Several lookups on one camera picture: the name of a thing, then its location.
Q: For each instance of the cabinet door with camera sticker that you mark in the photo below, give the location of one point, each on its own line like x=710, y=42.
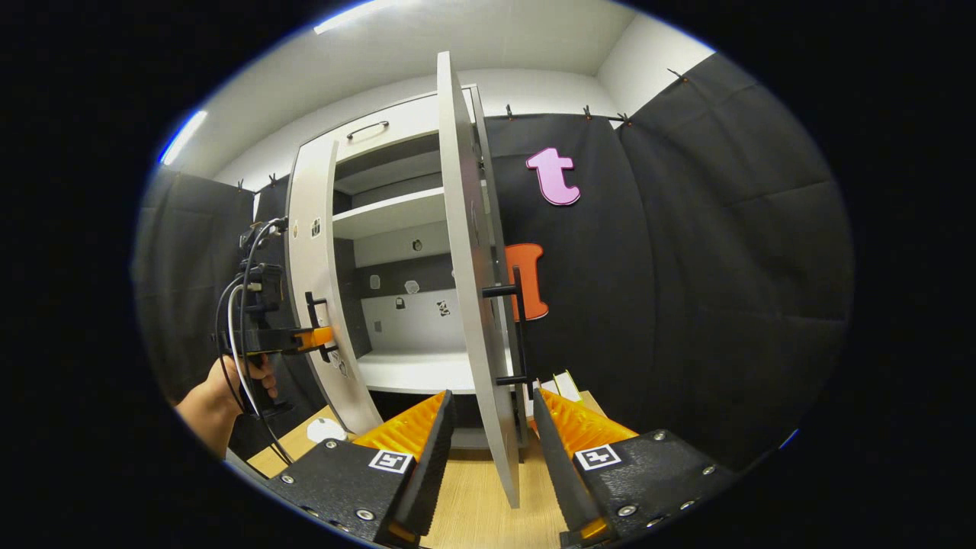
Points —
x=313, y=267

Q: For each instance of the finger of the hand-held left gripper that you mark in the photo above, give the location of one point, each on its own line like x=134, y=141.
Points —
x=313, y=338

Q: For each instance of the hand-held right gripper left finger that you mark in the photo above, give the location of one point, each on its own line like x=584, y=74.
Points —
x=435, y=465

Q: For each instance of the narrow ceiling light strip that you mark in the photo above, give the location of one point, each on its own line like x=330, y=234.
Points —
x=183, y=137

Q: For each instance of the black backdrop cloth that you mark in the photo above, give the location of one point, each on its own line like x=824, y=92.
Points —
x=686, y=267

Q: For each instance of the white slipper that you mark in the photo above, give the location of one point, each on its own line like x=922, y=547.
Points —
x=326, y=430

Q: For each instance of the white cabinet shelf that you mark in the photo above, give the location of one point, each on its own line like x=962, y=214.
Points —
x=419, y=374
x=389, y=213

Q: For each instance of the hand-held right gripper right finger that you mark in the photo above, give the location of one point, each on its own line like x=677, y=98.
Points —
x=560, y=473

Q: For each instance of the cabinet door with cherry sticker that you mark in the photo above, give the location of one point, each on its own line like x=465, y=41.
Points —
x=469, y=305

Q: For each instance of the beige double-door shoe cabinet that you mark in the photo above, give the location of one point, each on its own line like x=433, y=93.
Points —
x=396, y=126

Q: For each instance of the yellow book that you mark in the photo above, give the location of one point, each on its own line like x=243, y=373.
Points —
x=568, y=387

